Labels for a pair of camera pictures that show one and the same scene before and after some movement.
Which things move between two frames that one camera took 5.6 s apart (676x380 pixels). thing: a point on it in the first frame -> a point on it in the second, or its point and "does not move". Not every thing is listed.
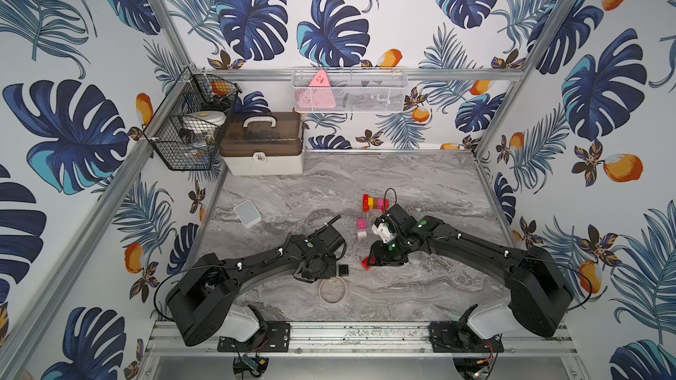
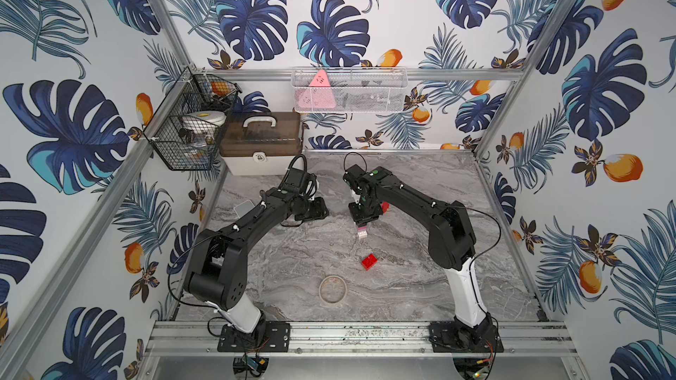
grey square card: [247, 213] does not move
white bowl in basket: [204, 120] does not move
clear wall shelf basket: [349, 90] does not move
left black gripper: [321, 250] -> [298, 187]
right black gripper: [378, 258] -> [359, 221]
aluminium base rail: [361, 339] does not move
